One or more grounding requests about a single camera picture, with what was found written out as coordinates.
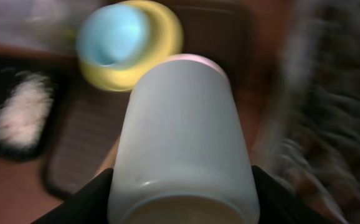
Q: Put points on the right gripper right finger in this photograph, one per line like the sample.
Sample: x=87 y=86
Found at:
x=279 y=206

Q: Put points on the black waste tray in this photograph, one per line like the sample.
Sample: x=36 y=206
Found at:
x=10 y=67

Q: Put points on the leftover rice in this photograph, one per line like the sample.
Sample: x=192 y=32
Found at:
x=24 y=114

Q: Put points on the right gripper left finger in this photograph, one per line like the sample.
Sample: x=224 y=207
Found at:
x=87 y=206

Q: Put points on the white cup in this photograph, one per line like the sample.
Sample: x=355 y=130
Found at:
x=182 y=156

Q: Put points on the light blue bowl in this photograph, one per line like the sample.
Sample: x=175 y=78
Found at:
x=113 y=36

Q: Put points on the pink bowl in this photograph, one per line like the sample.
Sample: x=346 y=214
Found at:
x=199 y=59

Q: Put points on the yellow plate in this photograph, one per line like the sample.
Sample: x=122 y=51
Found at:
x=165 y=40

